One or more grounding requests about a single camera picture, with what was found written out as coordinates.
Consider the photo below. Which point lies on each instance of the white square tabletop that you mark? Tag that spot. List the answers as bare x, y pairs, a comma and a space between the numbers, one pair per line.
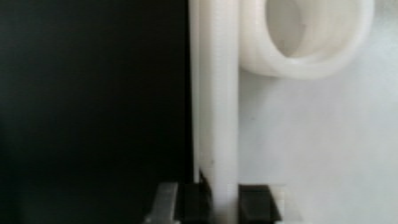
295, 106

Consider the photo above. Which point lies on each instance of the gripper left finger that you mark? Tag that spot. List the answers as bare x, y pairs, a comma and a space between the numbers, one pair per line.
181, 204

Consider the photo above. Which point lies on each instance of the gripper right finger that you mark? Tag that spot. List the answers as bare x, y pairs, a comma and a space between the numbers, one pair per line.
264, 205

